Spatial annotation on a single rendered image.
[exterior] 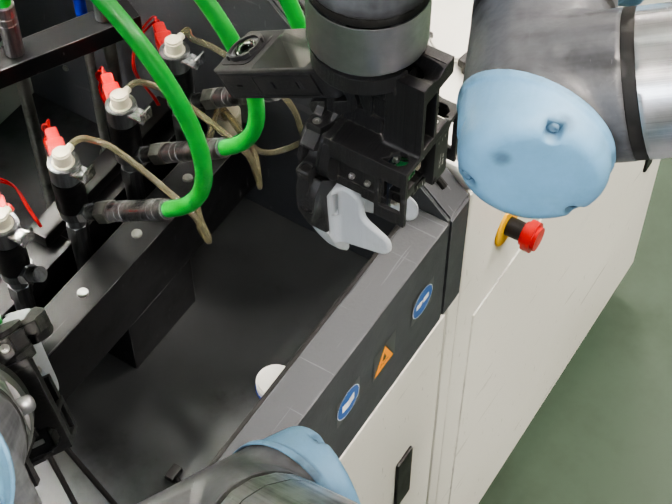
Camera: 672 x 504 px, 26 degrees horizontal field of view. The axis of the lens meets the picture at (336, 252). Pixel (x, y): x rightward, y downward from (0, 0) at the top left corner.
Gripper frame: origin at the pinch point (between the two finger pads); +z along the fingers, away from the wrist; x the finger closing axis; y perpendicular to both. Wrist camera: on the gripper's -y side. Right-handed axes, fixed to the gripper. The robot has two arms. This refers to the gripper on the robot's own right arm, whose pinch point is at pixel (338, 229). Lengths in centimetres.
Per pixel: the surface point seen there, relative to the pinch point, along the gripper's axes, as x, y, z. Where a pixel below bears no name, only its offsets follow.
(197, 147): 0.8, -13.1, -0.3
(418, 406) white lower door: 21, -3, 55
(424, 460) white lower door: 23, -2, 71
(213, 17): 8.8, -16.8, -5.3
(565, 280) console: 62, -2, 79
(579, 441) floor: 66, 4, 121
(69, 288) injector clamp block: -2.9, -26.7, 23.4
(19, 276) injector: -7.4, -27.3, 16.8
